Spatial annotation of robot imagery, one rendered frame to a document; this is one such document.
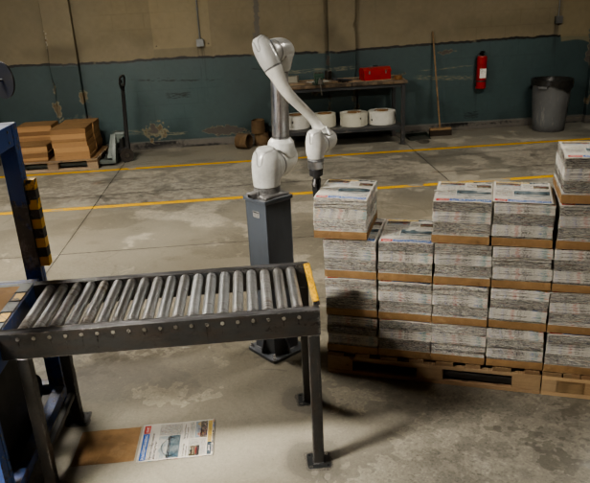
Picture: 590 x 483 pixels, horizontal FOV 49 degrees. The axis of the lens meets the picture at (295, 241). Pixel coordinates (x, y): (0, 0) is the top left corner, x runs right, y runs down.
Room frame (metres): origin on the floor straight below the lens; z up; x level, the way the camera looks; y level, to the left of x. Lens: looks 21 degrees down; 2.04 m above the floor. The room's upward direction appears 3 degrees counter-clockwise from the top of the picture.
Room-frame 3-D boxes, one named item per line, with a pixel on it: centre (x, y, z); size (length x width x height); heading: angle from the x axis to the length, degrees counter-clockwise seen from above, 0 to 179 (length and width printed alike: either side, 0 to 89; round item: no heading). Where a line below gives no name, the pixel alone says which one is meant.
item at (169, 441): (2.67, 0.64, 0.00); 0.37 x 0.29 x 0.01; 94
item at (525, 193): (3.12, -1.16, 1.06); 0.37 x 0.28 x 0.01; 162
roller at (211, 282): (2.69, 0.40, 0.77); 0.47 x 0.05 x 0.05; 4
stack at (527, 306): (3.25, -0.76, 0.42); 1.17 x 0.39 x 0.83; 74
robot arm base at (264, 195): (3.51, 0.16, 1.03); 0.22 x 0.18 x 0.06; 130
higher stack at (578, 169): (3.04, -1.46, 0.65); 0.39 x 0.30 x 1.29; 164
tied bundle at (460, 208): (3.21, -0.89, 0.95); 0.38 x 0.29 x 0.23; 164
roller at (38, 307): (2.64, 1.18, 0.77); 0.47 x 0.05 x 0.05; 4
